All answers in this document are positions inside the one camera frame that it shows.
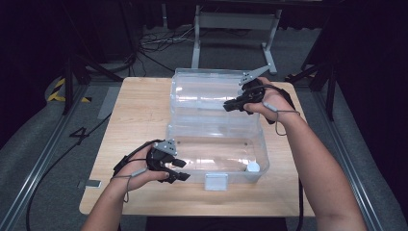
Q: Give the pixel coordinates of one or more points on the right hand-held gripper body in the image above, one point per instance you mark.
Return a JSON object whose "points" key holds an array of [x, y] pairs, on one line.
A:
{"points": [[253, 91]]}

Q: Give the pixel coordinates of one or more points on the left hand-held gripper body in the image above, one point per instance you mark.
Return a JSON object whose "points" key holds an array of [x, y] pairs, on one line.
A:
{"points": [[158, 157]]}

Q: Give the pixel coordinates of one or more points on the clear plastic storage box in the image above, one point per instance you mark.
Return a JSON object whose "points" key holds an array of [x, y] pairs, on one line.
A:
{"points": [[211, 141]]}

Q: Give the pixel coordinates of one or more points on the small white bottle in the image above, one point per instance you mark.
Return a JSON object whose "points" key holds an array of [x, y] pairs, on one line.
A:
{"points": [[252, 167]]}

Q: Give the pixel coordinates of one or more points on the person's right hand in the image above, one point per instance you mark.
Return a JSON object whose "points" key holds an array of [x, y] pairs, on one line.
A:
{"points": [[275, 102]]}

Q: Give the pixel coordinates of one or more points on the person's left hand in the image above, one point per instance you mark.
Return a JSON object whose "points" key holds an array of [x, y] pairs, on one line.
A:
{"points": [[134, 179]]}

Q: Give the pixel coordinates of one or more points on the person's dark clothing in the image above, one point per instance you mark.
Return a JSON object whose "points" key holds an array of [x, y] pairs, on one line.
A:
{"points": [[211, 224]]}

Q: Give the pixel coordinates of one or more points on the black tripod stand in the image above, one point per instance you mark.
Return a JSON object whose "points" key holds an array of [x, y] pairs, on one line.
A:
{"points": [[69, 83], [330, 83]]}

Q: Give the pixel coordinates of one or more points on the yellow black hazard tape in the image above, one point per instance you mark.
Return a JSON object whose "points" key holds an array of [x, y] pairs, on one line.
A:
{"points": [[54, 95]]}

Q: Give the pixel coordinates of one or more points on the white metal desk frame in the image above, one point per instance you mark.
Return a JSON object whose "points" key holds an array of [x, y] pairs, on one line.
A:
{"points": [[237, 20]]}

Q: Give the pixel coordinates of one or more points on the grey table side bracket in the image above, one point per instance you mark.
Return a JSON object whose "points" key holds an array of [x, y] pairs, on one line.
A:
{"points": [[89, 184]]}

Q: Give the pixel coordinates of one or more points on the aluminium floor rail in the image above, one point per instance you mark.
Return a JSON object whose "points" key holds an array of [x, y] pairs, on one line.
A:
{"points": [[35, 173], [369, 205]]}

